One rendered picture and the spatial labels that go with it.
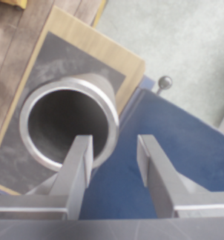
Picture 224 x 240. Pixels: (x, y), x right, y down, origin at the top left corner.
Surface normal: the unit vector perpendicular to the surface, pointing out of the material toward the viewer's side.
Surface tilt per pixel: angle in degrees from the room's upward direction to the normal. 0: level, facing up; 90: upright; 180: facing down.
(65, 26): 0
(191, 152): 59
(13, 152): 0
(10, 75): 0
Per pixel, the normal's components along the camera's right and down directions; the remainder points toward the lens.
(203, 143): -0.74, -0.26
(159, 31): 0.01, 0.28
